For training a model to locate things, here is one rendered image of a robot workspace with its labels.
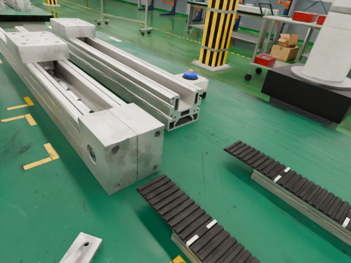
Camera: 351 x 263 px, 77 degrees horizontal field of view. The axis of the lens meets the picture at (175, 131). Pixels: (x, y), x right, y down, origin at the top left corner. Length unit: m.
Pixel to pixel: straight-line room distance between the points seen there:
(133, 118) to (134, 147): 0.05
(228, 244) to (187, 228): 0.05
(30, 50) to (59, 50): 0.07
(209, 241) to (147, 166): 0.15
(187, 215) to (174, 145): 0.20
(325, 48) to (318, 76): 0.08
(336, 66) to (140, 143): 0.64
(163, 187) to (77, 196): 0.13
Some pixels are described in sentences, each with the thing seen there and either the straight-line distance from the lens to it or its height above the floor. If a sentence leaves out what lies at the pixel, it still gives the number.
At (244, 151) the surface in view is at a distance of 0.44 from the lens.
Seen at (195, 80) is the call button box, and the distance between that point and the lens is 0.65.
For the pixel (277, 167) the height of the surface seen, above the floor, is 0.81.
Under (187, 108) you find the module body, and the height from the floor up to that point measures 0.82.
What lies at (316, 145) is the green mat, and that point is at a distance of 0.62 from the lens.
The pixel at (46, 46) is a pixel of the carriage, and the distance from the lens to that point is 0.67.
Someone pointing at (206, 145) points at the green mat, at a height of 0.78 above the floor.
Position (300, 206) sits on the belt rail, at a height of 0.79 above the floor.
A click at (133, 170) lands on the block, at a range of 0.36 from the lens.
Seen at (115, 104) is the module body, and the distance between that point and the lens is 0.43.
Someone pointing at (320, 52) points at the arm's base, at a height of 0.94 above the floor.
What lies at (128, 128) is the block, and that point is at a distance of 0.34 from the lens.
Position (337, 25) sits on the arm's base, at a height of 1.02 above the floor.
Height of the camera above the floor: 1.05
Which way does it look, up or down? 33 degrees down
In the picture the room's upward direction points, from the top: 7 degrees clockwise
